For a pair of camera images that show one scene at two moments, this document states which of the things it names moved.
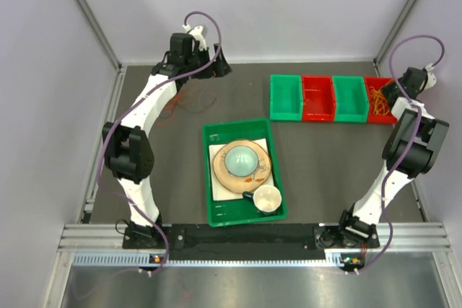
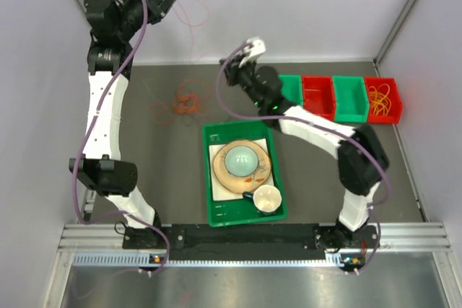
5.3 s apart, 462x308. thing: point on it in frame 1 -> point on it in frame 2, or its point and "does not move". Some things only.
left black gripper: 219,68 -> 158,3
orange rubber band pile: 378,102 does not move
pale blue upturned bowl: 241,161 does not move
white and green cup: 266,199 does not move
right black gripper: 385,89 -> 232,70
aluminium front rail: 401,238 does not move
